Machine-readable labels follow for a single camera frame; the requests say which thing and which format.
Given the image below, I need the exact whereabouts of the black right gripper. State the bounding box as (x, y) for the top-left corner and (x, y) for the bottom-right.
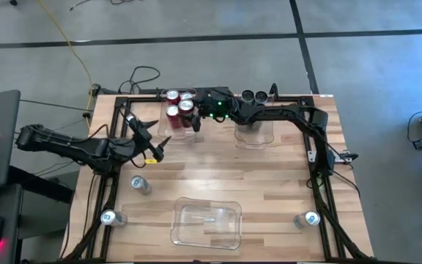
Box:
(191, 87), (240, 133)

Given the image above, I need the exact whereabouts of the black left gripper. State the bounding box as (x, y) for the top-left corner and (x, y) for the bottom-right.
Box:
(108, 115), (172, 166)

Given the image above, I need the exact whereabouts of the clear plastic bin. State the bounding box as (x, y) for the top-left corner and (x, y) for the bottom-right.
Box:
(158, 87), (199, 141)
(169, 197), (243, 251)
(234, 93), (275, 150)

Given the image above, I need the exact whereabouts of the black desk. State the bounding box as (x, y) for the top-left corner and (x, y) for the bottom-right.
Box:
(0, 164), (73, 264)

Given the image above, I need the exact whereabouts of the black aluminium table frame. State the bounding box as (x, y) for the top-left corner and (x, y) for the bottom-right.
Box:
(64, 94), (373, 263)

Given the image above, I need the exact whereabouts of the black looped cable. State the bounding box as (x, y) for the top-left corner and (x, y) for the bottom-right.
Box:
(117, 65), (161, 95)

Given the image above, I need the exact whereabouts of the yellow cable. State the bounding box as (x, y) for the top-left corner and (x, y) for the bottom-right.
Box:
(36, 0), (95, 113)

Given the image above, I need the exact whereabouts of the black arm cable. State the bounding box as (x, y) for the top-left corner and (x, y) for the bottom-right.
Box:
(306, 168), (361, 201)

